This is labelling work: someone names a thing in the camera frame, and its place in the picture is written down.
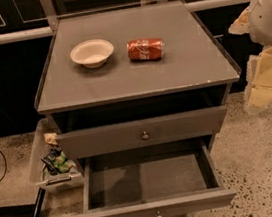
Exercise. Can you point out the padded gripper body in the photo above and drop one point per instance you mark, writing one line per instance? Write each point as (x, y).
(267, 16)

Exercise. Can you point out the grey drawer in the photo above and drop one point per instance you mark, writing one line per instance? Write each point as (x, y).
(157, 181)
(141, 133)

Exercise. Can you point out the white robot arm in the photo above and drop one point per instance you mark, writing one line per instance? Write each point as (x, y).
(256, 20)

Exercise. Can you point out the grey top drawer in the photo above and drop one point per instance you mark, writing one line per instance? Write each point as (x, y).
(141, 133)

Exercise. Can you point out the grey wooden drawer cabinet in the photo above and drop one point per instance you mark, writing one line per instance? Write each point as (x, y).
(193, 74)

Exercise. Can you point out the red cola can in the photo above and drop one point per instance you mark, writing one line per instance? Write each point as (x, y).
(145, 49)

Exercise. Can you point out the white paper bowl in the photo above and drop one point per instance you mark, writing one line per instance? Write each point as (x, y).
(92, 53)

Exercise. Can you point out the tan crumpled wrapper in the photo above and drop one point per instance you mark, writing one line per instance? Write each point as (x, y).
(50, 139)

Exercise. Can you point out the green snack bag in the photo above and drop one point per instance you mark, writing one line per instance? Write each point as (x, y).
(56, 162)

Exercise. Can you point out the clear plastic bin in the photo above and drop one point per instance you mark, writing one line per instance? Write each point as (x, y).
(39, 175)

